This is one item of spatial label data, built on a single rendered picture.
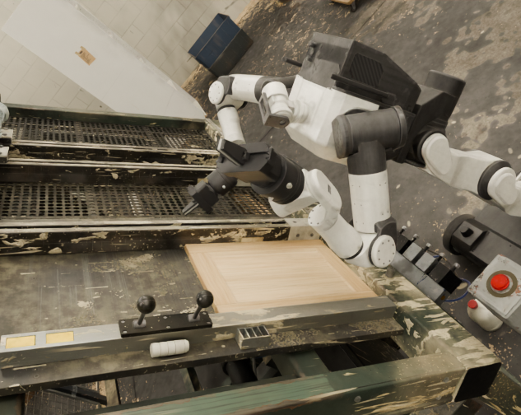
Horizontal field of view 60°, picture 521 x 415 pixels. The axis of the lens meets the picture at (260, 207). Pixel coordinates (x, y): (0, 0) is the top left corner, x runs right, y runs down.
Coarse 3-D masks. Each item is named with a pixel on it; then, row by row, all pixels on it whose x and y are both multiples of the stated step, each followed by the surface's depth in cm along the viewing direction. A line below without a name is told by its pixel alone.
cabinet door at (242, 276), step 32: (192, 256) 134; (224, 256) 138; (256, 256) 141; (288, 256) 145; (320, 256) 149; (224, 288) 121; (256, 288) 125; (288, 288) 127; (320, 288) 130; (352, 288) 133
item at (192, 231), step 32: (0, 224) 121; (32, 224) 124; (64, 224) 127; (96, 224) 130; (128, 224) 134; (160, 224) 138; (192, 224) 142; (224, 224) 147; (256, 224) 150; (288, 224) 154
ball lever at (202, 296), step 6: (198, 294) 94; (204, 294) 93; (210, 294) 94; (198, 300) 93; (204, 300) 93; (210, 300) 93; (198, 306) 97; (204, 306) 93; (198, 312) 99; (192, 318) 101; (198, 318) 102
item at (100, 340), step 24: (240, 312) 109; (264, 312) 111; (288, 312) 113; (312, 312) 115; (336, 312) 116; (360, 312) 120; (384, 312) 124; (24, 336) 90; (96, 336) 93; (120, 336) 95; (144, 336) 96; (168, 336) 99; (192, 336) 101; (216, 336) 104; (0, 360) 86; (24, 360) 88; (48, 360) 90
